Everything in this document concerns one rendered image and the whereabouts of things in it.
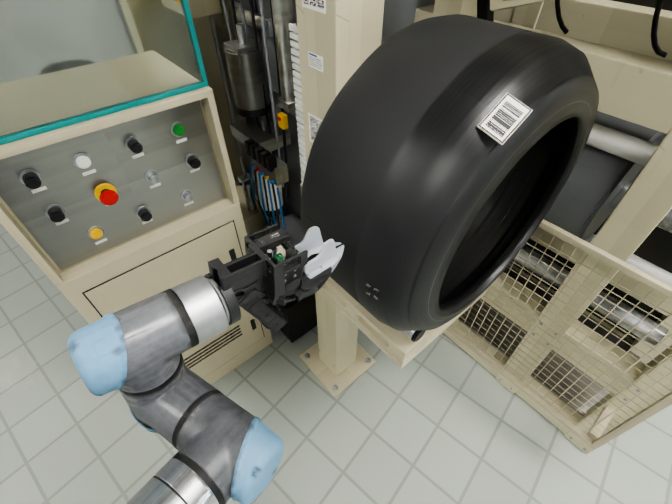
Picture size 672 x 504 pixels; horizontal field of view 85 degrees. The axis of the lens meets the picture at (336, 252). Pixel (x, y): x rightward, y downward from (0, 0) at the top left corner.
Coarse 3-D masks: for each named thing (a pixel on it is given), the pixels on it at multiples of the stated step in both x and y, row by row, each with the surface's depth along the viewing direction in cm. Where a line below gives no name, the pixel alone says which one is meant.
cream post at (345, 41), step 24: (336, 0) 65; (360, 0) 68; (384, 0) 72; (312, 24) 72; (336, 24) 68; (360, 24) 71; (312, 48) 76; (336, 48) 71; (360, 48) 74; (312, 72) 79; (336, 72) 74; (312, 96) 83; (312, 144) 93; (336, 312) 135; (336, 336) 147; (336, 360) 161
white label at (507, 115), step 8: (504, 96) 47; (512, 96) 46; (496, 104) 47; (504, 104) 46; (512, 104) 46; (520, 104) 46; (496, 112) 46; (504, 112) 46; (512, 112) 46; (520, 112) 46; (528, 112) 46; (488, 120) 46; (496, 120) 46; (504, 120) 46; (512, 120) 46; (520, 120) 46; (480, 128) 46; (488, 128) 46; (496, 128) 46; (504, 128) 46; (512, 128) 46; (496, 136) 46; (504, 136) 46
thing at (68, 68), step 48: (0, 0) 64; (48, 0) 68; (96, 0) 72; (144, 0) 77; (0, 48) 67; (48, 48) 71; (96, 48) 76; (144, 48) 82; (192, 48) 88; (0, 96) 71; (48, 96) 75; (96, 96) 81; (144, 96) 87; (0, 144) 74
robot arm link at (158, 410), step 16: (176, 384) 43; (192, 384) 44; (208, 384) 46; (128, 400) 42; (144, 400) 42; (160, 400) 42; (176, 400) 42; (192, 400) 42; (144, 416) 43; (160, 416) 42; (176, 416) 41; (160, 432) 42
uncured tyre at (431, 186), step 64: (384, 64) 55; (448, 64) 51; (512, 64) 48; (576, 64) 53; (320, 128) 60; (384, 128) 52; (448, 128) 47; (576, 128) 66; (320, 192) 61; (384, 192) 52; (448, 192) 48; (512, 192) 94; (384, 256) 54; (448, 256) 55; (512, 256) 87; (384, 320) 67; (448, 320) 81
